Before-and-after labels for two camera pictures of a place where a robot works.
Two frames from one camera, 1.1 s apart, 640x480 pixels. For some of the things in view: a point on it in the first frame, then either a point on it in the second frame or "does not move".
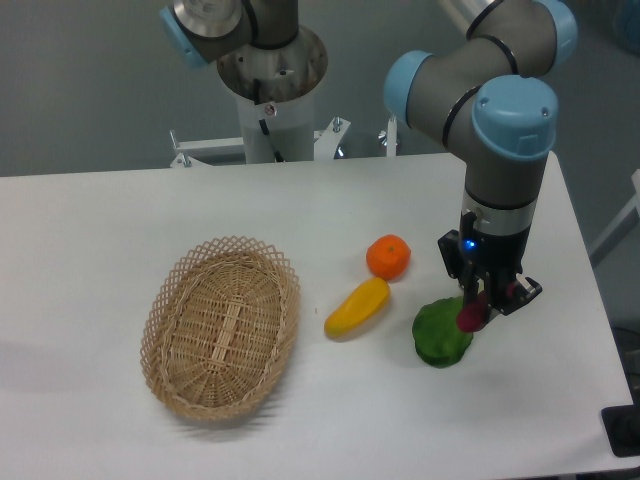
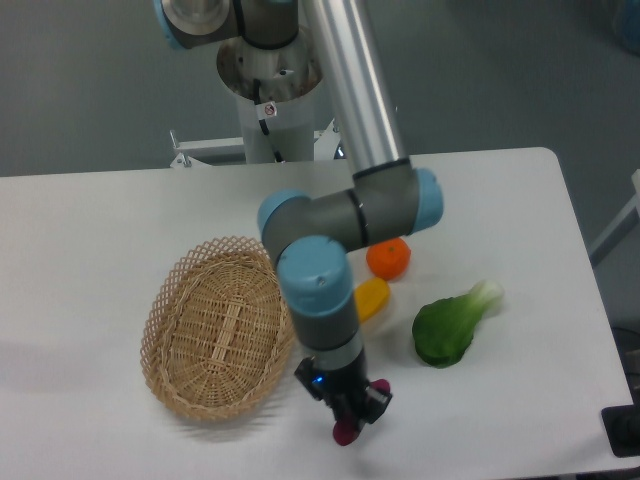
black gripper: (488, 261) to (345, 390)
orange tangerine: (389, 257) does not move
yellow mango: (359, 307) does not move
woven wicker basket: (220, 328) does not move
